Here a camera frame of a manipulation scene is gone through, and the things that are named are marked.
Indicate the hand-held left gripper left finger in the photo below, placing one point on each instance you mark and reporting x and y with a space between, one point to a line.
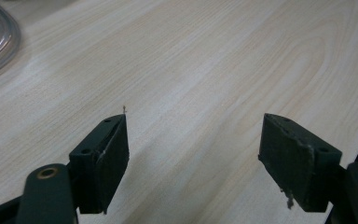
101 165

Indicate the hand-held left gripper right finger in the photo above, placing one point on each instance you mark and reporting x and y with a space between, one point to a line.
298 161

